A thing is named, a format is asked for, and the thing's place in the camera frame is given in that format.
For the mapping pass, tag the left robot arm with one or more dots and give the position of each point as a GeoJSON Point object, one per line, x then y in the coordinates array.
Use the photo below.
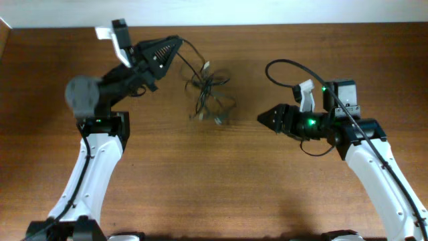
{"type": "Point", "coordinates": [104, 135]}

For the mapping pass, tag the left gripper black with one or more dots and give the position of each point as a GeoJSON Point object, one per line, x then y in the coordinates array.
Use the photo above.
{"type": "Point", "coordinates": [148, 67]}

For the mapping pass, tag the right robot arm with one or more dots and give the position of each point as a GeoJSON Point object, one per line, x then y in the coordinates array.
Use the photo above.
{"type": "Point", "coordinates": [362, 144]}

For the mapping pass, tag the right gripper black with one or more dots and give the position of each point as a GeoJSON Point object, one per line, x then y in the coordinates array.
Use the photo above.
{"type": "Point", "coordinates": [283, 110]}

